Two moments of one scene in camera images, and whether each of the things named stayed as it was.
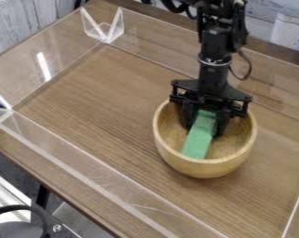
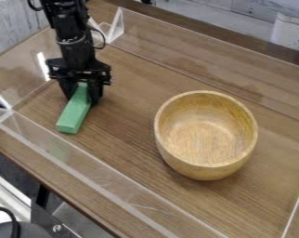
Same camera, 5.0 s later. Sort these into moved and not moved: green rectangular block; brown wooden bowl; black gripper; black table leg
Moved: green rectangular block; black gripper
Not moved: brown wooden bowl; black table leg
